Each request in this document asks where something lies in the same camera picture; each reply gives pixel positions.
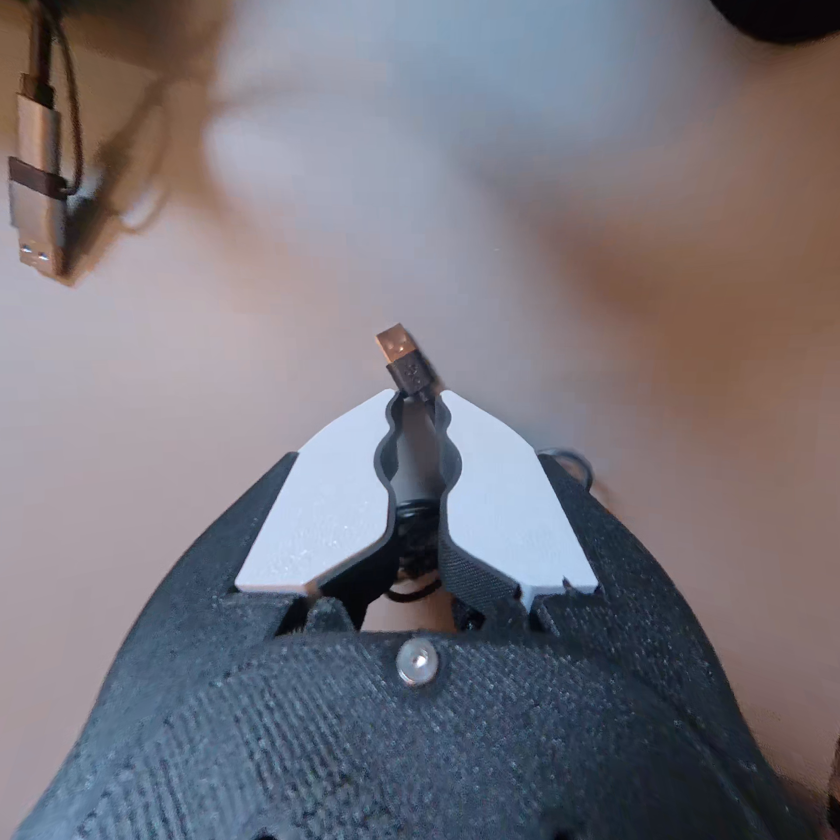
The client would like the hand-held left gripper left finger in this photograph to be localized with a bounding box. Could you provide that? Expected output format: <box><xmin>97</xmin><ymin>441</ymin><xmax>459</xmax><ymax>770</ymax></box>
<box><xmin>234</xmin><ymin>387</ymin><xmax>403</xmax><ymax>634</ymax></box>

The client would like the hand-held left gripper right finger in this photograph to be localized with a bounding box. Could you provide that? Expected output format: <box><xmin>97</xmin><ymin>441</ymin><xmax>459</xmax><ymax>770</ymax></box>
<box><xmin>435</xmin><ymin>388</ymin><xmax>599</xmax><ymax>631</ymax></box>

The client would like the black usb cable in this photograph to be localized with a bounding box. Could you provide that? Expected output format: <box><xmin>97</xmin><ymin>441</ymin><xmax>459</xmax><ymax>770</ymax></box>
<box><xmin>374</xmin><ymin>322</ymin><xmax>595</xmax><ymax>605</ymax></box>

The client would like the grey slim usb hub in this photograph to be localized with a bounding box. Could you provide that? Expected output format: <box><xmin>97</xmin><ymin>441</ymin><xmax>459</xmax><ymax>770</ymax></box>
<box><xmin>8</xmin><ymin>0</ymin><xmax>89</xmax><ymax>284</ymax></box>

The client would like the black wrist rest pad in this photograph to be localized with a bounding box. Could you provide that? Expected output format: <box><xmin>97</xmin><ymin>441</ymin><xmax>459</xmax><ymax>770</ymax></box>
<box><xmin>710</xmin><ymin>0</ymin><xmax>840</xmax><ymax>46</ymax></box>

